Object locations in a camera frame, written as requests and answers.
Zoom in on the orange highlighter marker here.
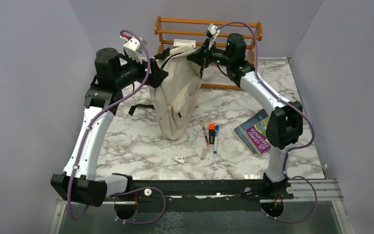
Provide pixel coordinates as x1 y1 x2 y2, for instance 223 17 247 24
208 123 216 145

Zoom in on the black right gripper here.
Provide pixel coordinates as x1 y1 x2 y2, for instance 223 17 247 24
187 39 233 69

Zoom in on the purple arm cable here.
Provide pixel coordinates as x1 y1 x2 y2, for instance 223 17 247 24
216 21 318 224
67 29 167 225

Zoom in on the purple storey treehouse book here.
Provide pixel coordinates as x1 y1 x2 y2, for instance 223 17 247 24
245 116 271 155

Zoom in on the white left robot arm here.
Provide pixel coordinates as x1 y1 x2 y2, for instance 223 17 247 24
51 48 168 207

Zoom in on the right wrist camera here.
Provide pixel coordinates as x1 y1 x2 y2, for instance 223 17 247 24
206 23 220 49

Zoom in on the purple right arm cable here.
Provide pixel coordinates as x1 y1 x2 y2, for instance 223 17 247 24
216 21 318 224

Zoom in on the small white eraser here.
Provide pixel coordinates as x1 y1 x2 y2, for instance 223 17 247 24
172 155 187 164

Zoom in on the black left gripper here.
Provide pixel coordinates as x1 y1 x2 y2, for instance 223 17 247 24
114 52 168 89

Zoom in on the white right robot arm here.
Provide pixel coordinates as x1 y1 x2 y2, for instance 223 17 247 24
187 33 303 198

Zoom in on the blue-grey book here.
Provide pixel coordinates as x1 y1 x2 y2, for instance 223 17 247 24
233 109 271 155

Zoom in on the beige canvas backpack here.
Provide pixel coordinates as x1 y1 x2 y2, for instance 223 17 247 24
128 45 204 141

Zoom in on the white and grey box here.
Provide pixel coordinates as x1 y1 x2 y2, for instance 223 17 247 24
173 39 196 48

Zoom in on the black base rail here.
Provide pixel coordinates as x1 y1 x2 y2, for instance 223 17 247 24
104 179 294 213

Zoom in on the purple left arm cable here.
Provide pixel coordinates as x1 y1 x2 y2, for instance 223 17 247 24
67 29 167 225

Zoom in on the orange wooden shelf rack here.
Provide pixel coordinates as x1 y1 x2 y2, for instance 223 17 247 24
154 16 263 90

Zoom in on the red pen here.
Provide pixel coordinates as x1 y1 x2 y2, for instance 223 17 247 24
202 125 210 147

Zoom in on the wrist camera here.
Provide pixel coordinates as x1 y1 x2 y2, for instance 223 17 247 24
121 34 147 63
206 23 220 49

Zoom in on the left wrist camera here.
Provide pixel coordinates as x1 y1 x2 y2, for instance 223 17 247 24
121 34 147 63

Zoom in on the blue whiteboard marker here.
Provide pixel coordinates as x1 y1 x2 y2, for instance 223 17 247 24
213 125 220 154

